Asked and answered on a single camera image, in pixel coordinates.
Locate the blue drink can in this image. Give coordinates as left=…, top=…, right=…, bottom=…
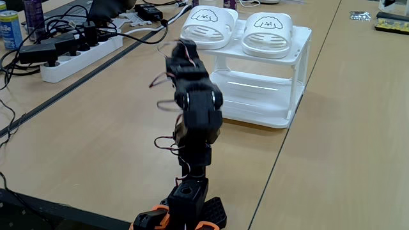
left=0, top=10, right=24, bottom=50

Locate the clear plastic box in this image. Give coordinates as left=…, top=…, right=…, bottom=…
left=378, top=0, right=409, bottom=17

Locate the wide black power adapter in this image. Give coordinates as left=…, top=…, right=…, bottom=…
left=41, top=33, right=78, bottom=58
left=18, top=43, right=59, bottom=68

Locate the tall black power adapter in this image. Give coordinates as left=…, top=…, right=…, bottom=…
left=82, top=20, right=99, bottom=48

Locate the black base board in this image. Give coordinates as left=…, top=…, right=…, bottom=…
left=0, top=188, right=132, bottom=230

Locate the black cable with ferrite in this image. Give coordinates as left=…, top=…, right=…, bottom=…
left=111, top=18, right=169, bottom=45

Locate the tall purple drink can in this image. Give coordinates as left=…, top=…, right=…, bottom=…
left=22, top=0, right=45, bottom=42

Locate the white power strip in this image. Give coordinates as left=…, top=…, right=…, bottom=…
left=40, top=34, right=125, bottom=84

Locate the thin white cable loop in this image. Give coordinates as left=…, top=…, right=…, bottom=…
left=238, top=0, right=261, bottom=9

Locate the small black power brick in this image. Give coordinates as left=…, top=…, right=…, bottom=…
left=134, top=3, right=164, bottom=22

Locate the black and yellow box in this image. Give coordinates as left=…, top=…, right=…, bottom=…
left=374, top=11, right=409, bottom=35

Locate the white dog-print slipper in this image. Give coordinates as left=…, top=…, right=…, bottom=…
left=180, top=5, right=239, bottom=50
left=241, top=11, right=294, bottom=59

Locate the white power strip cable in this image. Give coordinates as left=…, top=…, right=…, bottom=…
left=123, top=3, right=192, bottom=36

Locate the white printed bracket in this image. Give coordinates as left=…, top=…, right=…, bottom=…
left=121, top=11, right=153, bottom=27
left=108, top=17, right=128, bottom=30

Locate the white plastic shoe rack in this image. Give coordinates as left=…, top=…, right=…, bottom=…
left=180, top=19, right=313, bottom=129

